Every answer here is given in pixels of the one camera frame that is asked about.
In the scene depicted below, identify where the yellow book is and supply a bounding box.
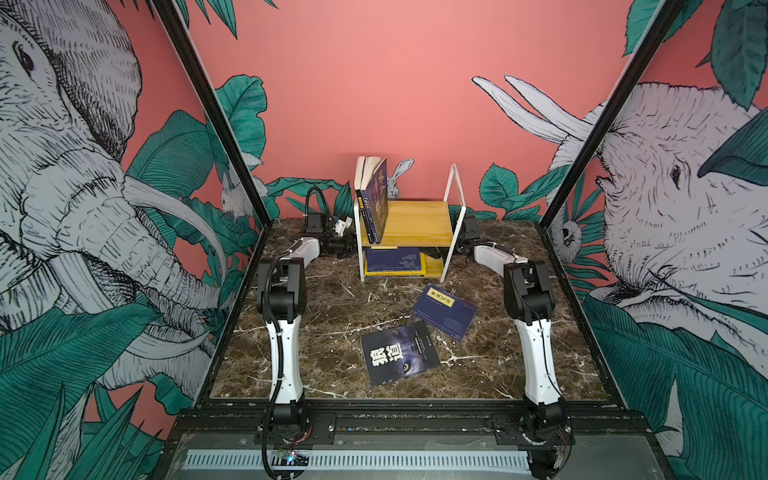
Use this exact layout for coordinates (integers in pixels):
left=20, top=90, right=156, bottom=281
left=363, top=251, right=430, bottom=278

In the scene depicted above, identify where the dark blue book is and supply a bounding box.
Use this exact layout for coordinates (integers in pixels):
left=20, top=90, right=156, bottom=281
left=413, top=286, right=477, bottom=341
left=364, top=246, right=423, bottom=274

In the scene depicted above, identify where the dark book with portrait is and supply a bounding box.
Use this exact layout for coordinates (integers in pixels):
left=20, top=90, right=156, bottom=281
left=362, top=156, right=389, bottom=244

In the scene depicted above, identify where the black book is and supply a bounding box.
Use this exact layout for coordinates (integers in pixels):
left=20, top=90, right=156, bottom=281
left=354, top=156, right=383, bottom=245
left=361, top=321, right=440, bottom=386

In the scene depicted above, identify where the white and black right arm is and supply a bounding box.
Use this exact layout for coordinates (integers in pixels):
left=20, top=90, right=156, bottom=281
left=456, top=216, right=567, bottom=429

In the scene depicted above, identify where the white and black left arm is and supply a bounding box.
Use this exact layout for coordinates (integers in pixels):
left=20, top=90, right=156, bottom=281
left=257, top=213, right=356, bottom=430

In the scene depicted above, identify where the black book standing on shelf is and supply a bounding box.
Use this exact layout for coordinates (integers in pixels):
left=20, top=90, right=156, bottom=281
left=354, top=156, right=383, bottom=245

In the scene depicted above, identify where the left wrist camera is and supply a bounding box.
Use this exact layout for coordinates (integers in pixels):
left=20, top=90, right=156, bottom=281
left=333, top=217, right=353, bottom=237

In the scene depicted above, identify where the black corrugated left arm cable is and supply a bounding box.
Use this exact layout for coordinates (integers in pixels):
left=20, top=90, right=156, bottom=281
left=303, top=185, right=331, bottom=220

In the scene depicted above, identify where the wooden shelf with white frame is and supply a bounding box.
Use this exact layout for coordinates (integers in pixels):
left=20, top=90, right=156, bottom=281
left=352, top=164, right=466, bottom=281

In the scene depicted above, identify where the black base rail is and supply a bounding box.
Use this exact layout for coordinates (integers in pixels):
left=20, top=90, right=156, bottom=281
left=169, top=400, right=652, bottom=448

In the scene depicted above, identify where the white slotted cable duct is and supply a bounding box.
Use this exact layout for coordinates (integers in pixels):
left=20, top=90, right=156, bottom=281
left=182, top=449, right=530, bottom=473

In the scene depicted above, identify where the black left frame post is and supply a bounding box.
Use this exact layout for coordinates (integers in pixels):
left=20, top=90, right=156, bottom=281
left=151, top=0, right=272, bottom=229

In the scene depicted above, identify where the black frame post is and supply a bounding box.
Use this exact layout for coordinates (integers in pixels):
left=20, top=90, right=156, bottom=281
left=538, top=0, right=685, bottom=229
left=151, top=0, right=272, bottom=229

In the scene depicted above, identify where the black right frame post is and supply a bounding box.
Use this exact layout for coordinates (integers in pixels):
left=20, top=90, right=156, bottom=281
left=538, top=0, right=685, bottom=229

